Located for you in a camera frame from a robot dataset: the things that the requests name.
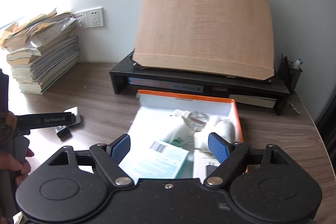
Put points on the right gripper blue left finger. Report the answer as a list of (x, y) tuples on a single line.
[(119, 148)]

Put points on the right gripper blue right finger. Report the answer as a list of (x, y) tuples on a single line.
[(219, 147)]

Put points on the white plug-in diffuser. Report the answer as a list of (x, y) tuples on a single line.
[(174, 129), (223, 128)]

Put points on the clear glass bottle white cap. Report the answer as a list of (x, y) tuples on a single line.
[(195, 120)]

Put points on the teal adhesive bandage box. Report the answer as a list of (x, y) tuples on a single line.
[(154, 159)]

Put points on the black charger plug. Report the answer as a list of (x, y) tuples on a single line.
[(62, 131)]

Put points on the white charger box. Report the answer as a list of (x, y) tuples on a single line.
[(204, 165)]

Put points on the white pill bottle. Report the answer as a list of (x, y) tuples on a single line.
[(214, 120)]

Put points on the white square charger plug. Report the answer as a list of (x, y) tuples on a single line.
[(76, 120)]

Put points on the person's left hand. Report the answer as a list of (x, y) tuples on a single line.
[(8, 162)]

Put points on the orange white cardboard box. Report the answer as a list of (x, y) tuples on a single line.
[(155, 107)]

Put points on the beige book under riser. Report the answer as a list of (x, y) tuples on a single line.
[(255, 101)]

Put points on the black monitor riser stand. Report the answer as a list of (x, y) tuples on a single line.
[(214, 85)]

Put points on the red grey book under riser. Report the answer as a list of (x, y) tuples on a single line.
[(166, 85)]

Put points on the stack of books and papers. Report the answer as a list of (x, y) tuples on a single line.
[(36, 69)]

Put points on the clear plastic bag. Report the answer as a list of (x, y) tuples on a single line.
[(44, 35)]

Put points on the black mesh pen holder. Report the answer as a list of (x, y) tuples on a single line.
[(289, 72)]

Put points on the wooden book stand board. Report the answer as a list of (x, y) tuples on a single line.
[(223, 37)]

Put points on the white wall socket right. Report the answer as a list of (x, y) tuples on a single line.
[(95, 17)]

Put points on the white wall socket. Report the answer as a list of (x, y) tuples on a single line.
[(95, 17), (81, 19)]

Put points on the white wall socket left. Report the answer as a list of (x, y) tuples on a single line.
[(81, 19)]

